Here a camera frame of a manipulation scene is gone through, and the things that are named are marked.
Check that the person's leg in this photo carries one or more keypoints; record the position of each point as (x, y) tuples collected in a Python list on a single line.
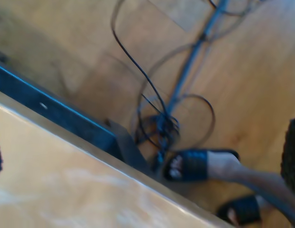
[(256, 180)]

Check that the person's foot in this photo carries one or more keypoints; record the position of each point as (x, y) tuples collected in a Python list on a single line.
[(266, 204)]

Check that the black slipper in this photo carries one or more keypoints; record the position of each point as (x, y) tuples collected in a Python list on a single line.
[(244, 209), (185, 164)]

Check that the dark metal table frame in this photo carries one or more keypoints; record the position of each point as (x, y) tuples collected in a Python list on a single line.
[(54, 107)]

